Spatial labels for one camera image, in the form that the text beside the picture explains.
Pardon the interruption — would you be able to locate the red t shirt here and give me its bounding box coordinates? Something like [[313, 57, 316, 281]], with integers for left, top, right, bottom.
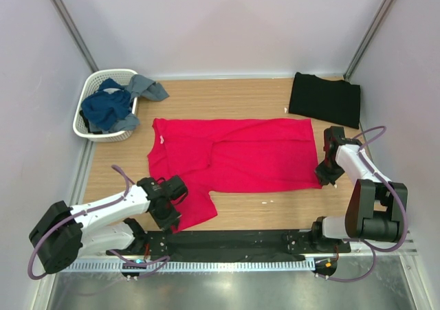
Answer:
[[147, 118, 321, 232]]

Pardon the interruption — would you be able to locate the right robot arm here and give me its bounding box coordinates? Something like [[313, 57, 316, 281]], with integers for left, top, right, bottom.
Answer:
[[309, 126, 408, 253]]

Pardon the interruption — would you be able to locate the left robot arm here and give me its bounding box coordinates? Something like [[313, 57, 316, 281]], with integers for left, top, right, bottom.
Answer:
[[27, 176, 188, 280]]

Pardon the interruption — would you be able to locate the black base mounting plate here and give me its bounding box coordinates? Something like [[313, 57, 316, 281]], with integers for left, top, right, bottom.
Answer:
[[117, 230, 351, 262]]

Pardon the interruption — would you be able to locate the folded black t shirt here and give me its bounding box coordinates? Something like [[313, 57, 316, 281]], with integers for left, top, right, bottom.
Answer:
[[288, 72, 361, 129]]

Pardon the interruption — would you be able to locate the dark blue t shirt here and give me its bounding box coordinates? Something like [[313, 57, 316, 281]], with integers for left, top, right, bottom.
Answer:
[[80, 78, 132, 134]]

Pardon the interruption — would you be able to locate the grey blue t shirt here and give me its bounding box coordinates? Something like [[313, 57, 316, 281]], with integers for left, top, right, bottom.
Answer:
[[109, 74, 169, 133]]

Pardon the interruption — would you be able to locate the white plastic laundry basket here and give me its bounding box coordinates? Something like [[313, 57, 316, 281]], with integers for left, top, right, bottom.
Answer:
[[71, 68, 140, 143]]

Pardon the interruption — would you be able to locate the slotted white cable duct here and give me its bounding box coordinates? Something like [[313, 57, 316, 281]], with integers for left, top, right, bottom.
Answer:
[[63, 258, 315, 273]]

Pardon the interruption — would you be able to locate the right aluminium corner post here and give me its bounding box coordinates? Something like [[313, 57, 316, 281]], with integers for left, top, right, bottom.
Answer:
[[343, 0, 397, 81]]

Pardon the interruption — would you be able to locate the aluminium corner post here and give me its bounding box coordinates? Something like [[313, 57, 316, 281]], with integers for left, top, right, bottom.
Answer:
[[50, 0, 99, 72], [343, 0, 397, 81]]

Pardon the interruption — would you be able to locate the left aluminium corner post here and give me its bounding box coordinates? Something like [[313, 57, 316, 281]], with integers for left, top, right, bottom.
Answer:
[[50, 0, 99, 72]]

